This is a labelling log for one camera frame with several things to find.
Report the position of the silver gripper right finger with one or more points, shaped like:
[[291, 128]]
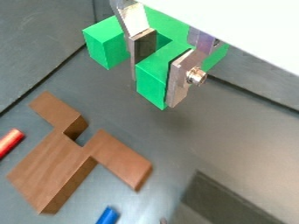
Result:
[[185, 71]]

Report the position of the blue peg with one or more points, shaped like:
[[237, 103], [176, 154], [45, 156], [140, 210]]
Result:
[[108, 217]]

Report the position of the green U-shaped block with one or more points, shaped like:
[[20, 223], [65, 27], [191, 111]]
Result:
[[106, 49]]

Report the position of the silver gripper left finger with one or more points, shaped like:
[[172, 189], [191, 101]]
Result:
[[140, 36]]

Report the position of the brown T-shaped block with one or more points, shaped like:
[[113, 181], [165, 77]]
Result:
[[53, 169]]

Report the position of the red peg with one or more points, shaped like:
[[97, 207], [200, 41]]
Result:
[[9, 141]]

